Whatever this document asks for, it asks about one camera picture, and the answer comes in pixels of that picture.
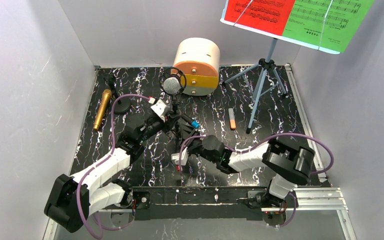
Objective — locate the black shock-mount tripod stand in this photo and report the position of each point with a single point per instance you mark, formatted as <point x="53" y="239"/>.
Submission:
<point x="175" y="99"/>

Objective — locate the gold microphone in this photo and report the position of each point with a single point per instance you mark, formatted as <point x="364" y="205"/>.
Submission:
<point x="105" y="99"/>

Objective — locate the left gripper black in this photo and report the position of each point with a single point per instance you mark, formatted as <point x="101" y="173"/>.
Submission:
<point x="171" y="120"/>

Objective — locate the green sheet music page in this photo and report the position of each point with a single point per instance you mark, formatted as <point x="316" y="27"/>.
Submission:
<point x="326" y="25"/>

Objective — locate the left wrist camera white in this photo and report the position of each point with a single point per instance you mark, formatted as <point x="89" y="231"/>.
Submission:
<point x="160" y="108"/>

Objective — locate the orange white highlighter pen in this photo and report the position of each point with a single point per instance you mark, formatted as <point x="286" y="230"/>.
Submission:
<point x="232" y="121"/>

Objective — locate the black blue marker pen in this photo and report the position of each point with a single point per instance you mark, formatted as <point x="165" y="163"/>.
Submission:
<point x="190" y="121"/>

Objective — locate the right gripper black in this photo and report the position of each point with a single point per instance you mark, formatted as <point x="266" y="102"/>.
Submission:
<point x="190" y="145"/>

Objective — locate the round three-drawer storage box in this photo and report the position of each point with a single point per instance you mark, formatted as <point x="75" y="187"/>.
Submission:
<point x="199" y="60"/>

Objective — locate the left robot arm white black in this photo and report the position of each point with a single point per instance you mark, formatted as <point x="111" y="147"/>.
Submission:
<point x="74" y="198"/>

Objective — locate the red sheet music page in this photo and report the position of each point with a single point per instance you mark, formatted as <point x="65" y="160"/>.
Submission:
<point x="269" y="16"/>

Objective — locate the aluminium frame rail base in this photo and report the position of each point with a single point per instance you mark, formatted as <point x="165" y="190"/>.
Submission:
<point x="229" y="213"/>

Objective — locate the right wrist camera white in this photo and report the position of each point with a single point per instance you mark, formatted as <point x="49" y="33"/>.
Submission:
<point x="180" y="158"/>

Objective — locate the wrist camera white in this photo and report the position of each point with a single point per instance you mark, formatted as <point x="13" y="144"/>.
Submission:
<point x="160" y="108"/>
<point x="180" y="158"/>

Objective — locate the purple glitter microphone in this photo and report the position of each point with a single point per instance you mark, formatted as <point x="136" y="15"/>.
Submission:
<point x="172" y="86"/>

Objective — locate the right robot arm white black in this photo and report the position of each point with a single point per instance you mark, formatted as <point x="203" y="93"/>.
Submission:
<point x="291" y="162"/>

